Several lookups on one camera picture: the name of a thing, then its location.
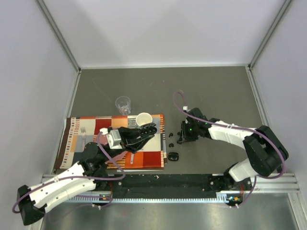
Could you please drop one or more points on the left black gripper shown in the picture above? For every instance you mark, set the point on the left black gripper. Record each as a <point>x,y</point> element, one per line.
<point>130,142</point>

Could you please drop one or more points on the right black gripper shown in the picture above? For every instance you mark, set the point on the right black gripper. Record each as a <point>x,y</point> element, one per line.
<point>184,124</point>

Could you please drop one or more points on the black round earbud case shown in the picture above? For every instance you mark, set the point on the black round earbud case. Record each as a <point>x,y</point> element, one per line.
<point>148,130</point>

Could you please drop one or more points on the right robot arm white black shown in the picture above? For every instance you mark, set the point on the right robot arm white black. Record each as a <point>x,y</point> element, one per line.
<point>265,153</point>

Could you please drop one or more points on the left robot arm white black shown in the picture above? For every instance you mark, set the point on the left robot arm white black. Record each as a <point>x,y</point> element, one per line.
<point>87,174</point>

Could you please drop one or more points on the black open earbud case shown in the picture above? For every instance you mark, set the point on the black open earbud case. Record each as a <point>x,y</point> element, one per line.
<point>173,156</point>

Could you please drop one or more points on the white blue mug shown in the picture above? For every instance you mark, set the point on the white blue mug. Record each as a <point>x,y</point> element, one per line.
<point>143,119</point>

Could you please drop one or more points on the clear plastic cup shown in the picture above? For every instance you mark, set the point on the clear plastic cup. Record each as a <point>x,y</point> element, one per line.
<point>123,104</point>

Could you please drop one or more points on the pink polka dot plate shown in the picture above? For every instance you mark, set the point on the pink polka dot plate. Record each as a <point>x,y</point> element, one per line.
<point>115,154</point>

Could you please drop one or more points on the silver fork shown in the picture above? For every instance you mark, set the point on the silver fork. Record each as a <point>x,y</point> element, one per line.
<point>83,133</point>

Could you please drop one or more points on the orange patterned placemat cloth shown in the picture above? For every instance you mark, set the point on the orange patterned placemat cloth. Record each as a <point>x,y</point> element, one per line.
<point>79,131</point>

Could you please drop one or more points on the knife with orange handle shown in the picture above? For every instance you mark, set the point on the knife with orange handle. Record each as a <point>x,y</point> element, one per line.
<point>132,158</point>

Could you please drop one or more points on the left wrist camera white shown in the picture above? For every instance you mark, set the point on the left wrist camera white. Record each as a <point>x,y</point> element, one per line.
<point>113,137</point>

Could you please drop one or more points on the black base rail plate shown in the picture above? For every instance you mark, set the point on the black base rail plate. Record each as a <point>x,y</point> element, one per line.
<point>161,186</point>

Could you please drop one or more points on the white comb cable duct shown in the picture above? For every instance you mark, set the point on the white comb cable duct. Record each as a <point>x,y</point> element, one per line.
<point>99,198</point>

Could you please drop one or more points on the aluminium frame post left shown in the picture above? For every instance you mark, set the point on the aluminium frame post left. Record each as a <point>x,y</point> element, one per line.
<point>47,14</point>

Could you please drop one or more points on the aluminium frame post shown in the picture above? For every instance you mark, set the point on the aluminium frame post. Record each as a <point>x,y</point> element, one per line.
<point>277,20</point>
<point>47,14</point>

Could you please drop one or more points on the aluminium frame post right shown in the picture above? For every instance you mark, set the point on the aluminium frame post right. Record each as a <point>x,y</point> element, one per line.
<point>277,20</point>

